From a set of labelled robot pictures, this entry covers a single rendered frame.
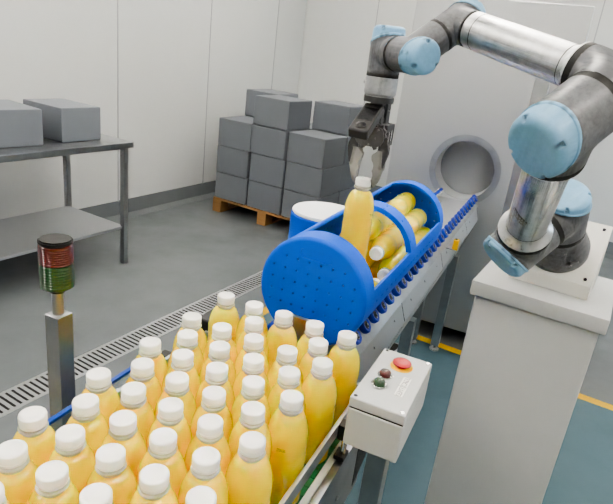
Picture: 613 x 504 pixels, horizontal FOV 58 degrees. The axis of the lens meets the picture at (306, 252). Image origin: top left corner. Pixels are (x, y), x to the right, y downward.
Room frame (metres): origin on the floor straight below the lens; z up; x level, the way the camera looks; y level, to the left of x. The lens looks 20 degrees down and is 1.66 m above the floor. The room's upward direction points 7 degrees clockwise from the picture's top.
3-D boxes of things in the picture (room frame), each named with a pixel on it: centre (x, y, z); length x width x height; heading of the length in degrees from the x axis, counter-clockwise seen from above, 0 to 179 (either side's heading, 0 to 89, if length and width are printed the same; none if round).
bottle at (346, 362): (1.01, -0.11, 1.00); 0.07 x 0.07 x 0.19
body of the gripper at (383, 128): (1.36, -0.13, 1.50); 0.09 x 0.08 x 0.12; 157
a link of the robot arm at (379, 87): (1.35, -0.12, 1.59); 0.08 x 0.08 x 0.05
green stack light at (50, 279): (0.98, 0.48, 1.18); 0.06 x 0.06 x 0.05
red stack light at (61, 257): (0.98, 0.48, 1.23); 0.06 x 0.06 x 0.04
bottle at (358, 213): (1.33, -0.12, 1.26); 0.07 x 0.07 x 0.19
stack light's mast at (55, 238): (0.98, 0.48, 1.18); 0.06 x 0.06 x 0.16
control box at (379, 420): (0.89, -0.19, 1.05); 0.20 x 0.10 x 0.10; 157
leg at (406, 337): (2.13, -0.48, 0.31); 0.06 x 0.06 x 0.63; 67
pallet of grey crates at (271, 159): (5.42, 0.27, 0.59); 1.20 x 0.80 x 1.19; 61
